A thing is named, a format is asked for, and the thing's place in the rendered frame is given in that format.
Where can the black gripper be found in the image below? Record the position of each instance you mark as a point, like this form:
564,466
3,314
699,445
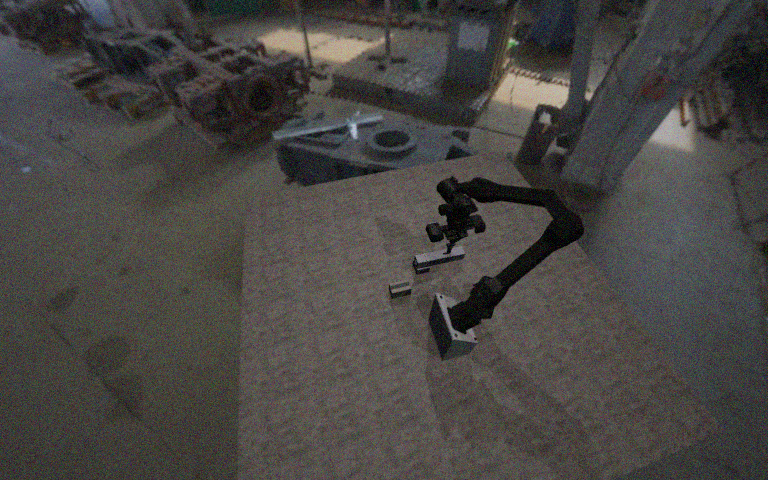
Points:
456,229

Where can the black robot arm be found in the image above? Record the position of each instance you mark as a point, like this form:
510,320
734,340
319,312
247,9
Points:
565,228

